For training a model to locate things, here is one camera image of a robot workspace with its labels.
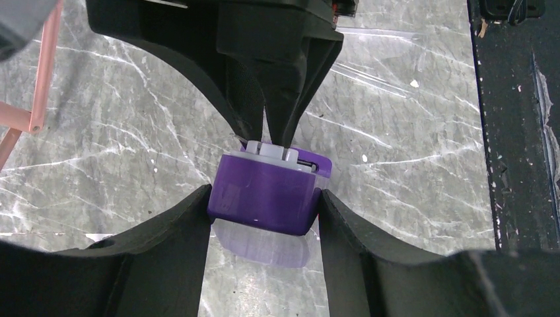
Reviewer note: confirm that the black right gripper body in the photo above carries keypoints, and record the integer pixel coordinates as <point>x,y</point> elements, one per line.
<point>192,28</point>

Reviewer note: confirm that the pink music stand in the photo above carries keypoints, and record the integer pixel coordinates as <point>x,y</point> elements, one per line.
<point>21,22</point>

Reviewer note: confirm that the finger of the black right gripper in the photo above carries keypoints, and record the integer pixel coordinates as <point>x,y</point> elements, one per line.
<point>223,80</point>
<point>298,83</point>

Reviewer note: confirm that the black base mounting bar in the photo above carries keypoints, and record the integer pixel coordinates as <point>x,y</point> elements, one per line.
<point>516,57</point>

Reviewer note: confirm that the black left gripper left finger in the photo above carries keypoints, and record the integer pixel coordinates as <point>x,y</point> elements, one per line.
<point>153,269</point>

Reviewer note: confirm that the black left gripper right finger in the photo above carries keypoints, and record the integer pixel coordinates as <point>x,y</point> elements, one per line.
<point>369,272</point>

